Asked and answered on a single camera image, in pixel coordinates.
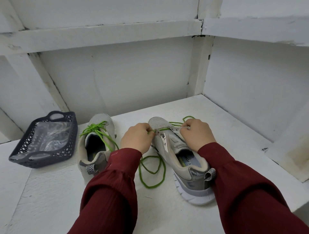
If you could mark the person's left hand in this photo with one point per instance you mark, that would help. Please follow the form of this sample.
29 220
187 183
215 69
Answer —
137 139

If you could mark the person's right hand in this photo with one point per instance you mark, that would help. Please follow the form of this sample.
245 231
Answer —
198 135

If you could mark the grey mesh shoe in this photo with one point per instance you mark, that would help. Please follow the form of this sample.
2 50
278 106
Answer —
190 173
94 156

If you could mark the green shoelace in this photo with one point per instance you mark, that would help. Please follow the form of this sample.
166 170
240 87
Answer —
162 173
99 129

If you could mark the person's right forearm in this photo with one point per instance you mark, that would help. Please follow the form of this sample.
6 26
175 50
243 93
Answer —
251 193

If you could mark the person's left forearm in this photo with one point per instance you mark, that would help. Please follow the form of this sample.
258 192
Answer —
108 197

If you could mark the clear plastic bag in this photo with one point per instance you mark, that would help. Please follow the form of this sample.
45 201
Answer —
48 135

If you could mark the dark plastic lattice basket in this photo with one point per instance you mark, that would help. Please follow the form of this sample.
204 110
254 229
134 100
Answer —
19 156

